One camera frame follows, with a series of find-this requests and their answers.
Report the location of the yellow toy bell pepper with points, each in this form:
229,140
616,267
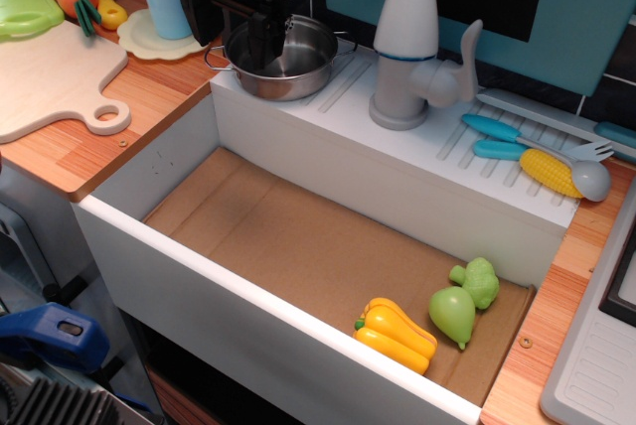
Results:
386,328

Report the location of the green toy broccoli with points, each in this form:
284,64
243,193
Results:
478,278

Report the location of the green plastic cutting board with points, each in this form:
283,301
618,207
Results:
28,18

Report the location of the white toy sink basin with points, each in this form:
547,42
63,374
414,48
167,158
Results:
424,183

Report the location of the cardboard sheet sink liner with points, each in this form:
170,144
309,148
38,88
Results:
309,251

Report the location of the blue handled grey fork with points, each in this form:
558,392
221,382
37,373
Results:
526,136

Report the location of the yellow toy corn cob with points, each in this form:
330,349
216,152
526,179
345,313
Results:
550,172

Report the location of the pale yellow flower plate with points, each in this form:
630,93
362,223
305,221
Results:
138,37

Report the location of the blue handled grey spoon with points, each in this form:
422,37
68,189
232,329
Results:
594,186

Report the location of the wooden cutting board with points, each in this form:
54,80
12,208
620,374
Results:
60,75

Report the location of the green toy pear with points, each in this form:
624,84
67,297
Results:
453,312

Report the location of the blue clamp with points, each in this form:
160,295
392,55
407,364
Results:
55,334

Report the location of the yellow toy knife handle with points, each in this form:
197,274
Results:
112,14

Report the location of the grey toy faucet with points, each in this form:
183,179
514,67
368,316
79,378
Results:
411,78

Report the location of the grey toy stove top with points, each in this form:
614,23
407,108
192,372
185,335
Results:
593,379

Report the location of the small stainless steel pot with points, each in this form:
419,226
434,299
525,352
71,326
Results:
309,52

